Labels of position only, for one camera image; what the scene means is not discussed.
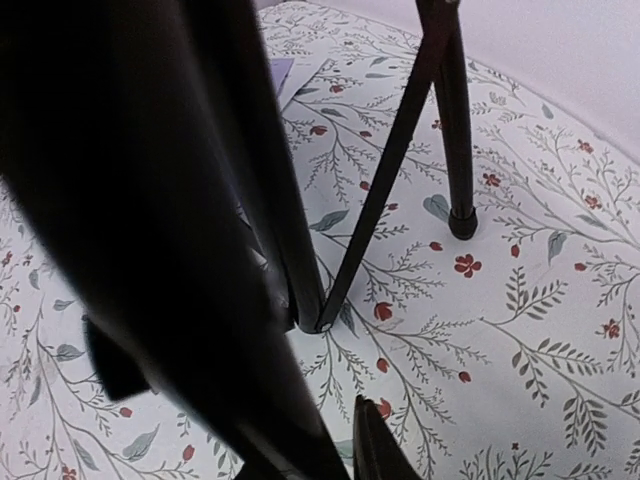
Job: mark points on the purple sheet music paper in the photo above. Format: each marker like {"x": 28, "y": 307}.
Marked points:
{"x": 289, "y": 75}

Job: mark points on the floral patterned table mat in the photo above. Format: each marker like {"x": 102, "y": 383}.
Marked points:
{"x": 511, "y": 355}

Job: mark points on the black perforated music stand desk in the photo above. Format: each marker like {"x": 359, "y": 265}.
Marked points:
{"x": 153, "y": 247}

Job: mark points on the black folding tripod stand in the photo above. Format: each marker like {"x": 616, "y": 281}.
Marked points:
{"x": 439, "y": 64}

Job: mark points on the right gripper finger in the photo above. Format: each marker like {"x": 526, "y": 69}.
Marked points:
{"x": 376, "y": 455}

